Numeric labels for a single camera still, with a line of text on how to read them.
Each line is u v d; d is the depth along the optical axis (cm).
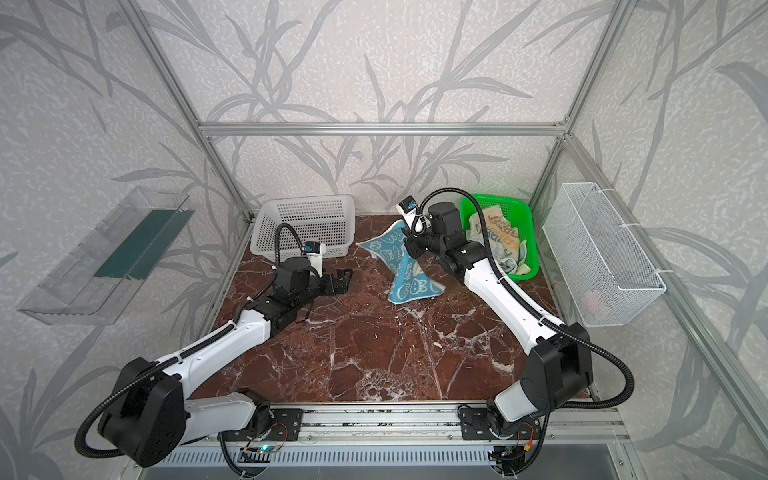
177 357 44
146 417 40
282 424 73
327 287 75
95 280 64
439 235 61
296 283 63
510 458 75
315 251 74
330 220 119
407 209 67
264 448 71
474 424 73
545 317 44
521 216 115
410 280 87
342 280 75
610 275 61
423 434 73
